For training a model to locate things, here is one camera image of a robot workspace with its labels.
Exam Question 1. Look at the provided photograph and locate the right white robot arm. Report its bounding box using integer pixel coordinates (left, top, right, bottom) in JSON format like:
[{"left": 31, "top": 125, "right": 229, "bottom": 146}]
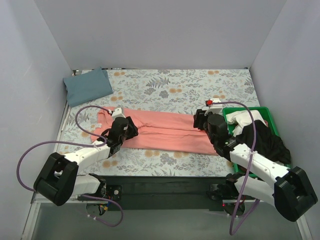
[{"left": 193, "top": 109, "right": 318, "bottom": 222}]

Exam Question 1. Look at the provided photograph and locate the black t-shirt in bin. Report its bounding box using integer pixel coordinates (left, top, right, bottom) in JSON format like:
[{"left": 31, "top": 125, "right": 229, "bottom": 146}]
[{"left": 235, "top": 120, "right": 291, "bottom": 165}]

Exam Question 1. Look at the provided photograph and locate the folded blue-grey t-shirt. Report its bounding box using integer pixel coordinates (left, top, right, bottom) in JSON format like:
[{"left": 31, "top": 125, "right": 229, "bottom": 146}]
[{"left": 63, "top": 67, "right": 113, "bottom": 107}]

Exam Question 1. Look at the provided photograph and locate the white t-shirt in bin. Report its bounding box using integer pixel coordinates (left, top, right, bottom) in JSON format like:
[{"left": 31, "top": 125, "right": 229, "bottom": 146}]
[{"left": 226, "top": 110, "right": 268, "bottom": 137}]

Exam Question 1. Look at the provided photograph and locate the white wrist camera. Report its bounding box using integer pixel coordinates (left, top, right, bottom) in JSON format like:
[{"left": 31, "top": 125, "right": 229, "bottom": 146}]
[
  {"left": 107, "top": 107, "right": 126, "bottom": 120},
  {"left": 205, "top": 98, "right": 223, "bottom": 114}
]

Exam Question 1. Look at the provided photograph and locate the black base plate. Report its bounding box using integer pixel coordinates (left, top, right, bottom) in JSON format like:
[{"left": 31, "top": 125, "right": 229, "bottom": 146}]
[{"left": 99, "top": 176, "right": 238, "bottom": 211}]

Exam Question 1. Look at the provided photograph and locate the floral patterned table mat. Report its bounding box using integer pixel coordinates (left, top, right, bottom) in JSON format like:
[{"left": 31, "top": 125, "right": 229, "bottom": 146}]
[{"left": 55, "top": 69, "right": 259, "bottom": 177}]

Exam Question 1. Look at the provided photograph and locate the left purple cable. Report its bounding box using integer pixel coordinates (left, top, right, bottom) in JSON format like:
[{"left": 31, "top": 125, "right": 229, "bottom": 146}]
[{"left": 16, "top": 105, "right": 125, "bottom": 228}]

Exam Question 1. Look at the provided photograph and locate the green plastic bin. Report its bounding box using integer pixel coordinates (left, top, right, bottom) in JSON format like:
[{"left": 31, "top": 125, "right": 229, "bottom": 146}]
[{"left": 222, "top": 106, "right": 291, "bottom": 178}]

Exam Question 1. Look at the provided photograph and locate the salmon pink t-shirt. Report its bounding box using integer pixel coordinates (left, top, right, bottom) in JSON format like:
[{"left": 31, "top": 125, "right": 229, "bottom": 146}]
[{"left": 91, "top": 106, "right": 220, "bottom": 156}]

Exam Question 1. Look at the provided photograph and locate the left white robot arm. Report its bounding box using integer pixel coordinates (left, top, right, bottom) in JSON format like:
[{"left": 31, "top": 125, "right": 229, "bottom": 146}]
[{"left": 33, "top": 116, "right": 138, "bottom": 206}]

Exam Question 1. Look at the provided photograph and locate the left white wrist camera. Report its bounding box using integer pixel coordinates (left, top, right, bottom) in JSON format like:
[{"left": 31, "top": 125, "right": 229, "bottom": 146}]
[{"left": 107, "top": 107, "right": 126, "bottom": 120}]

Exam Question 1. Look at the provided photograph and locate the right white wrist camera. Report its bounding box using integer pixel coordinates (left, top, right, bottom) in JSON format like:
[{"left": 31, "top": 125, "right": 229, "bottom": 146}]
[{"left": 205, "top": 98, "right": 223, "bottom": 114}]

